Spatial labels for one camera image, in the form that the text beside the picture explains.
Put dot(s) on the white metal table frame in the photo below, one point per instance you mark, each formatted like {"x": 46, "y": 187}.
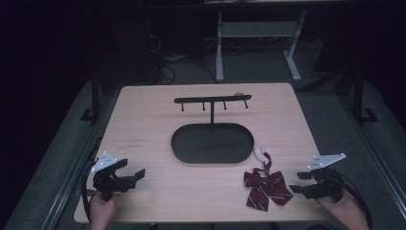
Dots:
{"x": 258, "y": 30}

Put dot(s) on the black metal stand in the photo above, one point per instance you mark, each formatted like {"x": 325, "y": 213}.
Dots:
{"x": 95, "y": 102}
{"x": 359, "y": 102}

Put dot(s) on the person's left hand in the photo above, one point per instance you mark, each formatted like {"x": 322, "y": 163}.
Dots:
{"x": 102, "y": 209}

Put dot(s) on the small grey round object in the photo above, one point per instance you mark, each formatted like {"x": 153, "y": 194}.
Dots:
{"x": 238, "y": 94}

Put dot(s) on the person's right hand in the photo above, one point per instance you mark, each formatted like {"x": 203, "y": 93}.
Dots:
{"x": 346, "y": 207}

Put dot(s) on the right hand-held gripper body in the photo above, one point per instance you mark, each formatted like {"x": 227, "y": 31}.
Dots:
{"x": 324, "y": 187}

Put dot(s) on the black hook rack with tray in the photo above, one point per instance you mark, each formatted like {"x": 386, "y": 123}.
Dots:
{"x": 212, "y": 143}

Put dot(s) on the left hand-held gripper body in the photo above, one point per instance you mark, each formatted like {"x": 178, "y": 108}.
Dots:
{"x": 107, "y": 182}

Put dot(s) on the dark red striped bow tie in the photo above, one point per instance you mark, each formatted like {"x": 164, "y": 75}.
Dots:
{"x": 267, "y": 188}

